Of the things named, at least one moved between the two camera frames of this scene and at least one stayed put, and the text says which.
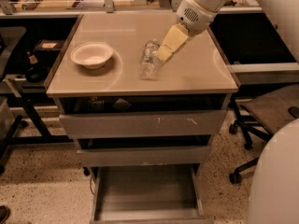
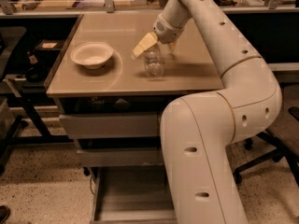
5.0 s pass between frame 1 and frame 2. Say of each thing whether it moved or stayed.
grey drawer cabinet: stayed
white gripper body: moved
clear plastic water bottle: moved
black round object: stayed
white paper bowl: stayed
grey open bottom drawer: stayed
